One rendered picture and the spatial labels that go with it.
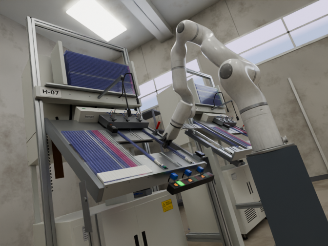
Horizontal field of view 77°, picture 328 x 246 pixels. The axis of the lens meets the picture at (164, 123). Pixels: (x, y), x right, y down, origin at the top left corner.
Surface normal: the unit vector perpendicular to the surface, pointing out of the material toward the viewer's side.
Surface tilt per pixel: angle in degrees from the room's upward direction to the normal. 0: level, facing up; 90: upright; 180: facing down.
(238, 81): 128
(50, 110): 90
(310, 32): 90
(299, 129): 90
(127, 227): 90
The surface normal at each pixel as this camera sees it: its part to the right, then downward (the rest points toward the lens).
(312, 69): -0.44, -0.12
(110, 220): 0.67, -0.34
